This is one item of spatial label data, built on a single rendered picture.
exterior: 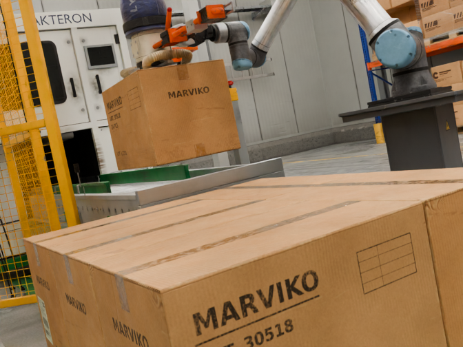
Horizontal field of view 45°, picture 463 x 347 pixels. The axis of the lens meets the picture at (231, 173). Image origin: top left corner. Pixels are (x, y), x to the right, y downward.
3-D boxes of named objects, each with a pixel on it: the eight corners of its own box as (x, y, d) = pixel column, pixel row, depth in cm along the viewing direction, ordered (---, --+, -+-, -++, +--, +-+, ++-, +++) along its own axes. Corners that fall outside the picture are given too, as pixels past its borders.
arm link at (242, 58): (258, 67, 259) (253, 40, 258) (247, 66, 249) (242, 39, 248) (241, 71, 263) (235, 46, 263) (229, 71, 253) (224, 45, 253)
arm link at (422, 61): (430, 66, 240) (424, 26, 239) (424, 65, 225) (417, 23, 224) (395, 74, 248) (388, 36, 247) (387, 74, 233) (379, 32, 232)
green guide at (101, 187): (33, 200, 417) (30, 188, 417) (47, 197, 423) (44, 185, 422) (93, 202, 279) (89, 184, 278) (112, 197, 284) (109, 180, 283)
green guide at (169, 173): (100, 185, 444) (98, 174, 443) (113, 182, 449) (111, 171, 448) (187, 180, 305) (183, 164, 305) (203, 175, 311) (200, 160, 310)
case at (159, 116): (118, 170, 280) (101, 92, 277) (189, 155, 298) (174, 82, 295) (157, 166, 227) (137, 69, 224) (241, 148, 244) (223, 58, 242)
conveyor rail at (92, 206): (33, 220, 417) (27, 195, 416) (40, 219, 419) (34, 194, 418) (145, 242, 217) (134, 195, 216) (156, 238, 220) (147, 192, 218)
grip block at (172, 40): (161, 47, 240) (158, 34, 240) (181, 45, 245) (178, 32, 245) (169, 42, 233) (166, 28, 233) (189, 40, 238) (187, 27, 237)
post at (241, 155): (254, 266, 312) (220, 91, 305) (264, 262, 315) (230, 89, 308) (261, 267, 306) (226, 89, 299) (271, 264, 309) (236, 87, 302)
